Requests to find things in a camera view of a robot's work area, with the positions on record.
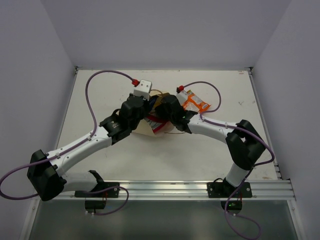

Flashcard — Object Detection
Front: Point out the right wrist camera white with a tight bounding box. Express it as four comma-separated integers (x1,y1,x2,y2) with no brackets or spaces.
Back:
176,85,188,105

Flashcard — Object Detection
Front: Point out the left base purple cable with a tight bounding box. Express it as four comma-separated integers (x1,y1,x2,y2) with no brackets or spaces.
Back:
84,183,131,218

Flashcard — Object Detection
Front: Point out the magenta large snack packet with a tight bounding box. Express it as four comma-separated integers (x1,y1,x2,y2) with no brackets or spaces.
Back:
145,114,172,135

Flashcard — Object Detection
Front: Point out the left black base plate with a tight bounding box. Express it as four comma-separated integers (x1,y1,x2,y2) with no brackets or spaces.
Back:
74,170,120,198

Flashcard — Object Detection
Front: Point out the aluminium rail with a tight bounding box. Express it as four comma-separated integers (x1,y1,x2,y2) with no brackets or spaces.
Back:
53,179,295,200

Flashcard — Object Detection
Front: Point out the blue snack packet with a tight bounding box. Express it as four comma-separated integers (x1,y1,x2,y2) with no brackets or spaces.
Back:
148,95,158,112

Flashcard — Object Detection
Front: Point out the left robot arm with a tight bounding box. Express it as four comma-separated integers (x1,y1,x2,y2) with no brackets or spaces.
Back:
27,94,150,201

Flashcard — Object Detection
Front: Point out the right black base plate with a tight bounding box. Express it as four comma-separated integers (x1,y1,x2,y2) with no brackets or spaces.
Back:
206,178,253,198

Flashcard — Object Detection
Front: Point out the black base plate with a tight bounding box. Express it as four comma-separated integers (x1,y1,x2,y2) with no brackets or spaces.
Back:
206,178,253,198
74,170,120,198

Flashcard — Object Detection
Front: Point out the orange snack packet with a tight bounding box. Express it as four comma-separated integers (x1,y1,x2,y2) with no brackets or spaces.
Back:
182,90,211,113

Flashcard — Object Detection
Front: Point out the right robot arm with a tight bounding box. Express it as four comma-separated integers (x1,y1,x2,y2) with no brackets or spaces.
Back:
155,94,266,197

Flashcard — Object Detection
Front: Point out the brown paper bag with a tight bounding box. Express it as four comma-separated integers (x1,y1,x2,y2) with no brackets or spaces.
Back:
133,89,175,137

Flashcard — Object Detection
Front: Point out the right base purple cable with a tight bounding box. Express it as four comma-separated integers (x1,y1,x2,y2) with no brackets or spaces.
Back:
224,184,262,238

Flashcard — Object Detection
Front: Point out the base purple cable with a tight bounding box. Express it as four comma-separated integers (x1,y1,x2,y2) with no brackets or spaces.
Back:
84,183,131,218
224,184,262,238

